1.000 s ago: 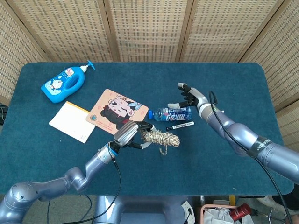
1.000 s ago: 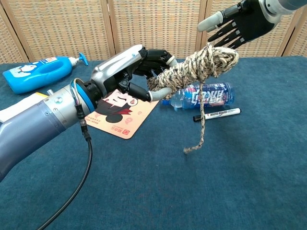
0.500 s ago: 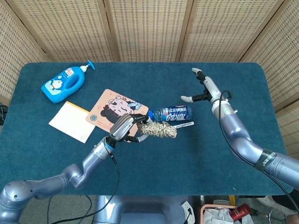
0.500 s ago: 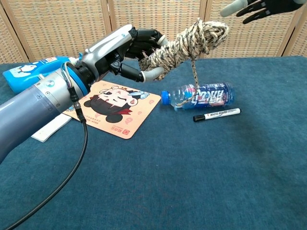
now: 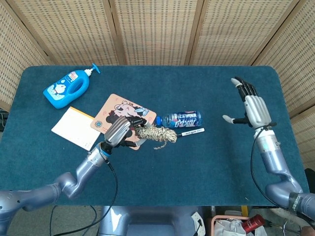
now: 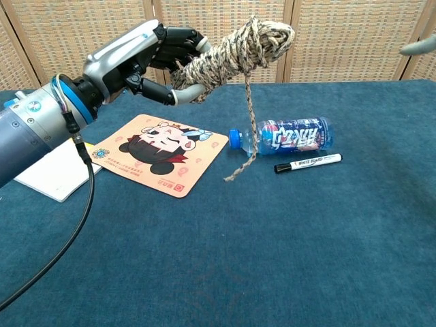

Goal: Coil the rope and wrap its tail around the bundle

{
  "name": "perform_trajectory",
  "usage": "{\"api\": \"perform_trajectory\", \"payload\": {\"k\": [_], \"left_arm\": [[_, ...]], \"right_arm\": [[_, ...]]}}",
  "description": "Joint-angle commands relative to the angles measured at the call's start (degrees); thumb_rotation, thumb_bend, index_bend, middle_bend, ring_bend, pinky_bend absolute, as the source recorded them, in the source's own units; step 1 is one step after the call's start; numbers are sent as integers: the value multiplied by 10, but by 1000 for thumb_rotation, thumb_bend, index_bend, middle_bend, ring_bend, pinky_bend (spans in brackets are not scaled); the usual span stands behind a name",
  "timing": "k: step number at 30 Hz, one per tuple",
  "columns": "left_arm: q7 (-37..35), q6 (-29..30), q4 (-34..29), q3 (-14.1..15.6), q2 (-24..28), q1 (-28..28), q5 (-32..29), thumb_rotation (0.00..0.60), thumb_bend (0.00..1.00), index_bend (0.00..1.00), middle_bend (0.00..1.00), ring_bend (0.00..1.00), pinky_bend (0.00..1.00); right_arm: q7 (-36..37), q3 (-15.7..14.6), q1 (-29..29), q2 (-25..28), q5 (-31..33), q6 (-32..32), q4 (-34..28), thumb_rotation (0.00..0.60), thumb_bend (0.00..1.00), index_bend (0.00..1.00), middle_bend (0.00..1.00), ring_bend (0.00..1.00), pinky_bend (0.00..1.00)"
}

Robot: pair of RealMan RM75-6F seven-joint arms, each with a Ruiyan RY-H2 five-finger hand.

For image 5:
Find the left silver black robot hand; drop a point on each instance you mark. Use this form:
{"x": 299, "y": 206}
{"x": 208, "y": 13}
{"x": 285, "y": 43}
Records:
{"x": 116, "y": 131}

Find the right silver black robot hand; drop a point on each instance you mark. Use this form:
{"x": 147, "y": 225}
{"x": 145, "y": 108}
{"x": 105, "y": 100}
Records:
{"x": 257, "y": 110}

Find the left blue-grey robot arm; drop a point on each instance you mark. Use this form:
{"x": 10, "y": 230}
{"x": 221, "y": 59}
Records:
{"x": 86, "y": 167}

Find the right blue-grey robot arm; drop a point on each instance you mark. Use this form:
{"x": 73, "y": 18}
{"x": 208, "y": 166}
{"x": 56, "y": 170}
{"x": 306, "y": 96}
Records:
{"x": 273, "y": 157}

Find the pink cartoon mouse pad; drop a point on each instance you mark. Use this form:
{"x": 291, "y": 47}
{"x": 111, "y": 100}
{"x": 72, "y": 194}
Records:
{"x": 115, "y": 108}

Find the white notepad with yellow edge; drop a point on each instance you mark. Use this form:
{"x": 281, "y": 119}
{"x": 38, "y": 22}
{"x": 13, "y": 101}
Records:
{"x": 73, "y": 127}

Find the woven bamboo screen panel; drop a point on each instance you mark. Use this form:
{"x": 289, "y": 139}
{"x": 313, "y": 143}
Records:
{"x": 73, "y": 29}
{"x": 157, "y": 29}
{"x": 14, "y": 61}
{"x": 295, "y": 73}
{"x": 246, "y": 29}

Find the blue labelled drink bottle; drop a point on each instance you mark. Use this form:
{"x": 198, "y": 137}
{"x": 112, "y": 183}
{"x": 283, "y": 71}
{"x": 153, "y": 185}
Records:
{"x": 182, "y": 119}

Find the white whiteboard marker black cap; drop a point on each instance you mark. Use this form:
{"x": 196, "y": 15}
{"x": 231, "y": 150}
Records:
{"x": 192, "y": 132}

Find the blue pump lotion bottle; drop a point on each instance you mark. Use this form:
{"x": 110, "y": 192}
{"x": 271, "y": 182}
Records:
{"x": 61, "y": 91}

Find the teal felt table cover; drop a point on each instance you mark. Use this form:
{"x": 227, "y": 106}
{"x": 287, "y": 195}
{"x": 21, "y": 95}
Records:
{"x": 172, "y": 86}

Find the blue-grey robot torso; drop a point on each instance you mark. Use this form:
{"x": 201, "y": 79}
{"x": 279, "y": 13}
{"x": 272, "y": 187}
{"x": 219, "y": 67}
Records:
{"x": 147, "y": 221}

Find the red soda can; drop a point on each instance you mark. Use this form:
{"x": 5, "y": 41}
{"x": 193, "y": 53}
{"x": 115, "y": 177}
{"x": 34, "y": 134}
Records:
{"x": 253, "y": 222}

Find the black box device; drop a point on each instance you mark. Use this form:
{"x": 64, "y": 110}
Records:
{"x": 3, "y": 120}

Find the white power strip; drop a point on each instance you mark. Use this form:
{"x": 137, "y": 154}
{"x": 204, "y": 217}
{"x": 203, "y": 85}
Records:
{"x": 197, "y": 218}

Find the white plastic bag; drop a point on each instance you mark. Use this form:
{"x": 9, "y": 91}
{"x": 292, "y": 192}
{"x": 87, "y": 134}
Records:
{"x": 229, "y": 227}

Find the pink plastic basket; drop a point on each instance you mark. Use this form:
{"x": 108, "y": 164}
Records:
{"x": 213, "y": 226}

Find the yellow post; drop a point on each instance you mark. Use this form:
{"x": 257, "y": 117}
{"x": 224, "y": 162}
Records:
{"x": 244, "y": 211}

